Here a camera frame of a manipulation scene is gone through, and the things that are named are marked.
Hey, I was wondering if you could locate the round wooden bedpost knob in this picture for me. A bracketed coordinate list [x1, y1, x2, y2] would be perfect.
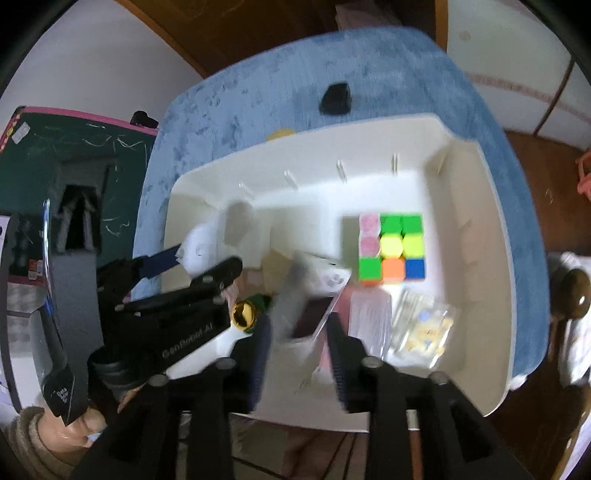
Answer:
[551, 268, 591, 320]

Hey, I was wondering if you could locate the white wardrobe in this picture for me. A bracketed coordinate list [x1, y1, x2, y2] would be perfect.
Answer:
[445, 0, 591, 149]

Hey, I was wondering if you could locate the white rounded case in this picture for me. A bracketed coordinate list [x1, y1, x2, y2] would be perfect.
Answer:
[178, 220, 232, 278]

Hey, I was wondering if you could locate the person's left hand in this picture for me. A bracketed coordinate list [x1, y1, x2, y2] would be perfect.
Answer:
[65, 385, 149, 446]

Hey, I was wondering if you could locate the clear frosted plastic box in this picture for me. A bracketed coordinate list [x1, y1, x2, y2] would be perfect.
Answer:
[348, 288, 394, 361]

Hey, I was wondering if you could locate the colourful puzzle cube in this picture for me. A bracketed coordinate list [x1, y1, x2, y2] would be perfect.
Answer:
[358, 212, 426, 285]

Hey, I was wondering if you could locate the clear plastic packet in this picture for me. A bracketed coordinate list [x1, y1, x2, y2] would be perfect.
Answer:
[385, 290, 462, 370]

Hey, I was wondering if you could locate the beige block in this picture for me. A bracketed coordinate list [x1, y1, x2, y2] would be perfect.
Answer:
[261, 249, 296, 296]

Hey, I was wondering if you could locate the white plastic storage bin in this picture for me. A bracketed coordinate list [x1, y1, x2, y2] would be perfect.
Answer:
[161, 113, 519, 433]

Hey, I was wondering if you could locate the white floral bed cover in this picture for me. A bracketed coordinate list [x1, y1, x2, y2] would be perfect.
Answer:
[549, 251, 591, 389]

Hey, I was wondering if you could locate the blue fluffy mat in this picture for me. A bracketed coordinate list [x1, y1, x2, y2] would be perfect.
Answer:
[131, 25, 548, 376]

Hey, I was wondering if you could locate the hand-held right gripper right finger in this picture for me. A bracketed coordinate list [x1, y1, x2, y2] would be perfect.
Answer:
[327, 314, 532, 480]

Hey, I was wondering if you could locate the small black object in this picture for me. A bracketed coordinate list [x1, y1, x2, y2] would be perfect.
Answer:
[320, 82, 353, 116]

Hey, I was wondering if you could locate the black blue retail box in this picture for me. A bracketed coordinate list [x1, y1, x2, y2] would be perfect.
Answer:
[0, 198, 89, 426]

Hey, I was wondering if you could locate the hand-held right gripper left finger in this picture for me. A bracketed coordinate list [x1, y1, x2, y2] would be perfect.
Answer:
[69, 318, 274, 480]

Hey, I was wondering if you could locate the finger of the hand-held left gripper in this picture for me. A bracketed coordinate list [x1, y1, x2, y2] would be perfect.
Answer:
[96, 244, 186, 302]
[121, 255, 244, 313]

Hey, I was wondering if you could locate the person's left forearm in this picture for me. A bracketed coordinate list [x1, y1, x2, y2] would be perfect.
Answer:
[0, 406, 75, 480]

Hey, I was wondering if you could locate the brown wooden door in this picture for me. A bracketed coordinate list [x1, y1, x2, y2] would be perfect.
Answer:
[115, 0, 345, 80]

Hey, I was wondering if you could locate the pink plastic stool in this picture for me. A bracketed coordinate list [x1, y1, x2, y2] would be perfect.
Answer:
[575, 151, 591, 202]

